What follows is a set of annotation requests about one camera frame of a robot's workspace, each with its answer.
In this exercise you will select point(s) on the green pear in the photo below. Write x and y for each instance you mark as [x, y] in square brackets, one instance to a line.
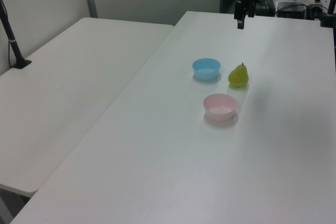
[238, 76]

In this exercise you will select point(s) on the blue plastic bowl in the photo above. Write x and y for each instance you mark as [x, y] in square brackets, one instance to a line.
[206, 69]

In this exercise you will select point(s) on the pink plastic bowl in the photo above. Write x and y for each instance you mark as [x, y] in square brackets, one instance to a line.
[220, 110]

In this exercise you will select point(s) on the black electronics box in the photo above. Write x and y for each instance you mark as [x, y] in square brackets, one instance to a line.
[291, 9]

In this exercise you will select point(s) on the white side table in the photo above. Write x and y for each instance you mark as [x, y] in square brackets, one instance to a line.
[65, 90]

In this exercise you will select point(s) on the black clamp camera arm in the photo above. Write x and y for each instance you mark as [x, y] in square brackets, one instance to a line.
[328, 15]

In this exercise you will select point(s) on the black camera stand pole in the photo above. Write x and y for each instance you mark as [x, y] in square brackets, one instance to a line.
[10, 37]

